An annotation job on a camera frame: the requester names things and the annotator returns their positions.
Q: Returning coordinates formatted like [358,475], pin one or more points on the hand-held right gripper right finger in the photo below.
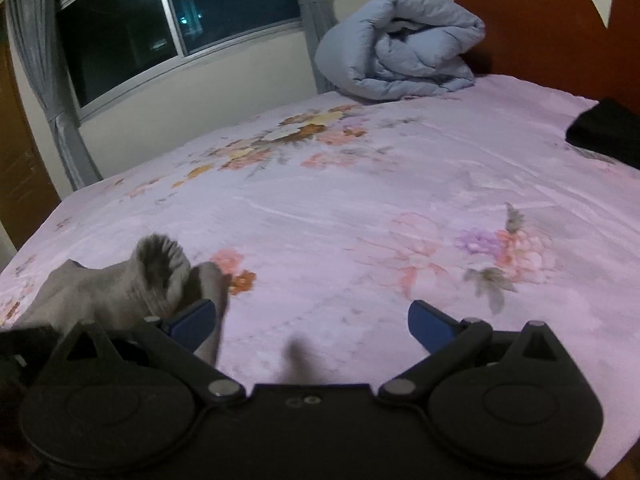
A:
[430,322]

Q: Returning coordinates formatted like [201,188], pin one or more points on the grey curtain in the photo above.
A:
[307,0]
[50,85]

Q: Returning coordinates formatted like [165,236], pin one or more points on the grey framed window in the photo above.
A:
[175,15]

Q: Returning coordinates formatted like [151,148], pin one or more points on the black cloth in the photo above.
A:
[607,130]

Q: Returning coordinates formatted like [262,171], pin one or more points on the brown wooden headboard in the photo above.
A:
[550,35]

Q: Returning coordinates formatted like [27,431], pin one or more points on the light blue rolled duvet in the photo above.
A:
[400,45]

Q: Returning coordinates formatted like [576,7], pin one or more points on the brown wooden door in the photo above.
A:
[22,150]

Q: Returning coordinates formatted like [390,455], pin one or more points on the pink floral bed sheet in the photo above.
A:
[375,200]

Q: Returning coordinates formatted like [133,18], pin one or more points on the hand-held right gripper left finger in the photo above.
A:
[192,322]

